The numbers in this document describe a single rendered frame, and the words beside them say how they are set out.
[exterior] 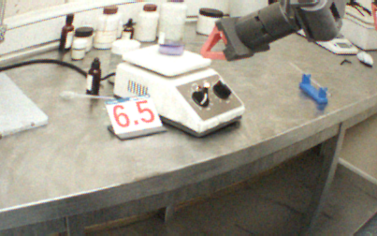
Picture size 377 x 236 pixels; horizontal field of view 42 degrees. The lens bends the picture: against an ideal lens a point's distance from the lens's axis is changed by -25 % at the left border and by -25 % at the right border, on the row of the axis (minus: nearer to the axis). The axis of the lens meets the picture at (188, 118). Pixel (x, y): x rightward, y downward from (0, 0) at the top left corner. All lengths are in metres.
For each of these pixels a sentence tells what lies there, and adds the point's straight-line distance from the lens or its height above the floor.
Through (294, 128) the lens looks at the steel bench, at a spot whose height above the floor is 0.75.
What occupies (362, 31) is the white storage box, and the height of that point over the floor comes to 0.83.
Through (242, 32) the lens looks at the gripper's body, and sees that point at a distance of 0.90.
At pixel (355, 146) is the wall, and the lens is 2.61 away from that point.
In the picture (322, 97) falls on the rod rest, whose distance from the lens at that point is 1.31.
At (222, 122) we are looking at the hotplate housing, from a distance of 1.06.
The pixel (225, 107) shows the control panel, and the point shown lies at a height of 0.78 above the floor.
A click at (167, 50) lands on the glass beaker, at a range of 1.10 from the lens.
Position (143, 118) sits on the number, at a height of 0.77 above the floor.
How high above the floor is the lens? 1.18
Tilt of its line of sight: 23 degrees down
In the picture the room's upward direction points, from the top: 8 degrees clockwise
